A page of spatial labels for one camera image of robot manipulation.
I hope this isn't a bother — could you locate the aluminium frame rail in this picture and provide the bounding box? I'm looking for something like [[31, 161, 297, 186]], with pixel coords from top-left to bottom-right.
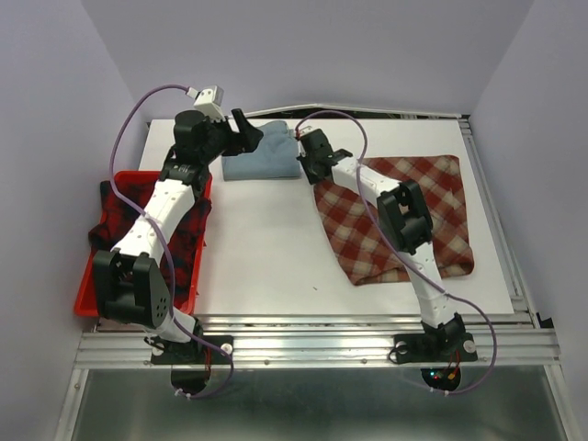
[[55, 312, 583, 440]]

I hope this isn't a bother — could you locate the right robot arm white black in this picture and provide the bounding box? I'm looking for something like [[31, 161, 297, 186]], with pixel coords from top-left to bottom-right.
[[295, 128, 478, 365]]

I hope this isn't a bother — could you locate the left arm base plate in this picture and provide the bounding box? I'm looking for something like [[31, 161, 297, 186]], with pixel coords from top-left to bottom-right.
[[143, 335, 233, 366]]

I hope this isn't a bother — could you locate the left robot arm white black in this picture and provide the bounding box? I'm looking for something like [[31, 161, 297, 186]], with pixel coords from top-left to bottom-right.
[[92, 108, 263, 362]]

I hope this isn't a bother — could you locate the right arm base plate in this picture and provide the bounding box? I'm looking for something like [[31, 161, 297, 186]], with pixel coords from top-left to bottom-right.
[[388, 333, 478, 365]]

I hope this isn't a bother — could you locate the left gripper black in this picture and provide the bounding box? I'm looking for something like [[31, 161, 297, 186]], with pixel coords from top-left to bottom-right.
[[199, 108, 264, 164]]

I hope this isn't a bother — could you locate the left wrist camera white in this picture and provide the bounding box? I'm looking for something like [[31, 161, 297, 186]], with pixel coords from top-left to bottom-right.
[[186, 85, 225, 122]]

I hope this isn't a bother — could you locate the light blue denim skirt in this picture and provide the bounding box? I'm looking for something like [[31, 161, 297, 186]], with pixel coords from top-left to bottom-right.
[[221, 120, 301, 181]]

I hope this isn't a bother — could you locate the red cream plaid skirt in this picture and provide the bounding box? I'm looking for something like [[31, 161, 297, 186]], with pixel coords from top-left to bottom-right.
[[313, 155, 475, 286]]

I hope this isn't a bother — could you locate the red navy plaid skirt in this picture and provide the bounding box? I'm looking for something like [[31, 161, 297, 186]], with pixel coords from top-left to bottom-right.
[[87, 179, 213, 310]]

